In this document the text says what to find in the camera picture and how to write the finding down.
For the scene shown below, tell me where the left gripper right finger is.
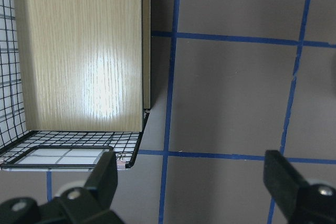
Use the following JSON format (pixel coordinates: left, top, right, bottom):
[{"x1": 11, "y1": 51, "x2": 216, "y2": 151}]
[{"x1": 263, "y1": 150, "x2": 335, "y2": 223}]

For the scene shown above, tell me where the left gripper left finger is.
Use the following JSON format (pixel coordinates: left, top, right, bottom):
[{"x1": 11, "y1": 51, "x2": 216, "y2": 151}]
[{"x1": 1, "y1": 151, "x2": 118, "y2": 223}]

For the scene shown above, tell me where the wire basket with wooden shelf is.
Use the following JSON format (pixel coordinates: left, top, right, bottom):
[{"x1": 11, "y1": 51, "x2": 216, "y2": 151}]
[{"x1": 1, "y1": 0, "x2": 151, "y2": 171}]

